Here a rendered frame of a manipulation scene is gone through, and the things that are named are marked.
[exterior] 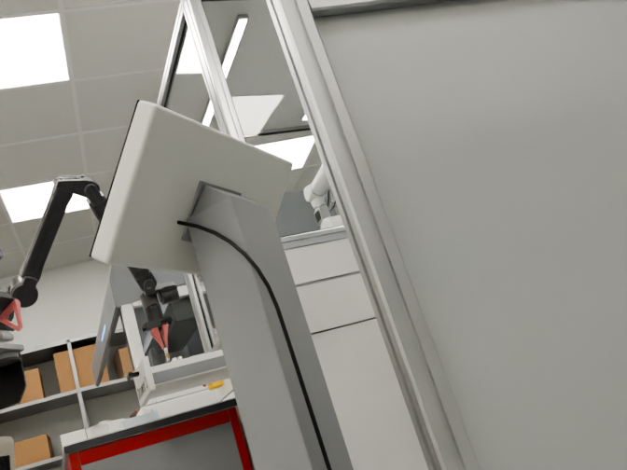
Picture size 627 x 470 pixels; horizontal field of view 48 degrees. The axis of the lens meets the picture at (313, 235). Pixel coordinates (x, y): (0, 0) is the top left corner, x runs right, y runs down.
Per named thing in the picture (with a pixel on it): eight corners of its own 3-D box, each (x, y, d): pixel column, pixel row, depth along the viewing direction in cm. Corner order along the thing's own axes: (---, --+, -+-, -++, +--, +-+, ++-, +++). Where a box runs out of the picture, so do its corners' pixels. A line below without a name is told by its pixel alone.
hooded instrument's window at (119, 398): (142, 407, 303) (118, 308, 316) (113, 452, 458) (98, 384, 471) (370, 345, 349) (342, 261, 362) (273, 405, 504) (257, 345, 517)
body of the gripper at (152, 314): (174, 319, 238) (167, 299, 240) (144, 328, 234) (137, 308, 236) (172, 324, 244) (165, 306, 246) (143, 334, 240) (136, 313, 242)
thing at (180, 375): (154, 386, 215) (149, 366, 217) (145, 400, 237) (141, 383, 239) (274, 354, 231) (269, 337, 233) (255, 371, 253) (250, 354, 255)
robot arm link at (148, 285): (136, 273, 242) (143, 281, 234) (169, 264, 246) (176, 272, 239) (142, 304, 246) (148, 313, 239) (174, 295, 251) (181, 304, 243)
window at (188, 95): (271, 281, 204) (188, 11, 231) (213, 350, 278) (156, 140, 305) (272, 280, 204) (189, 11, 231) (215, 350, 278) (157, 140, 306)
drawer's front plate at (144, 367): (150, 391, 212) (142, 356, 215) (140, 407, 237) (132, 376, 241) (156, 390, 213) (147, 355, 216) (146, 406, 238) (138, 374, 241)
